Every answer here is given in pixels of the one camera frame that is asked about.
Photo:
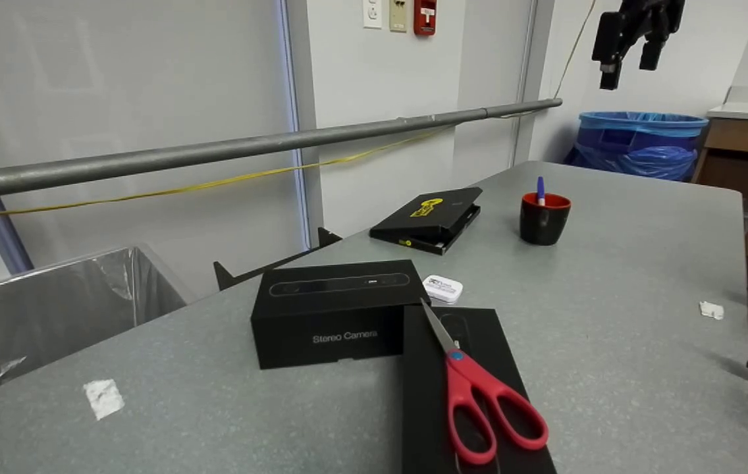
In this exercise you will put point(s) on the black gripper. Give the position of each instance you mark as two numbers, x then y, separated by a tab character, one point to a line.
652	16

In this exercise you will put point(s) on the blue pen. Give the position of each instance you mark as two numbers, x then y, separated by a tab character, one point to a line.
540	187

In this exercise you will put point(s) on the black and red mug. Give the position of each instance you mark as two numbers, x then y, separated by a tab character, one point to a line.
543	223

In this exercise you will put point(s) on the blue-lined trash bin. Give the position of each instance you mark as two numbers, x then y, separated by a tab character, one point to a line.
639	145

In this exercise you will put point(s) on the brown wooden cabinet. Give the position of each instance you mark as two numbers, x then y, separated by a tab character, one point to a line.
745	159

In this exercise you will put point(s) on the red fire alarm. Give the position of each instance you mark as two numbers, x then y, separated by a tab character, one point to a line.
425	16

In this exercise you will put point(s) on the black stapler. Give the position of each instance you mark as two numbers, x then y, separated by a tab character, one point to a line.
428	219

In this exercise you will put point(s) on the small white tape piece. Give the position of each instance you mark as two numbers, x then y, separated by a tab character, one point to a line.
711	310

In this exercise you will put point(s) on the small white case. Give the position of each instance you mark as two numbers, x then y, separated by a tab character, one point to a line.
444	289

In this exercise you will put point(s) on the plain-topped black box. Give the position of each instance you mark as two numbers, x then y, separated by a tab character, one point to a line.
429	396

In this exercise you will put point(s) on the grey metal pole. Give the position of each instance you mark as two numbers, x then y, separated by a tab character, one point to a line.
217	152

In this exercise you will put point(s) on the large white tape piece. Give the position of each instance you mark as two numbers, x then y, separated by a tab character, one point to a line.
103	399

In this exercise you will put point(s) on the grey plastic-lined bin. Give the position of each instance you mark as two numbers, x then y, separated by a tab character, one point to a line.
47	318

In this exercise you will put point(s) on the beige wall switch plate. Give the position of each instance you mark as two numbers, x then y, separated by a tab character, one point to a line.
398	15

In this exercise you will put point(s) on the black box with camera print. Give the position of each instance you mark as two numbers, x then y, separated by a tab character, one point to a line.
331	306

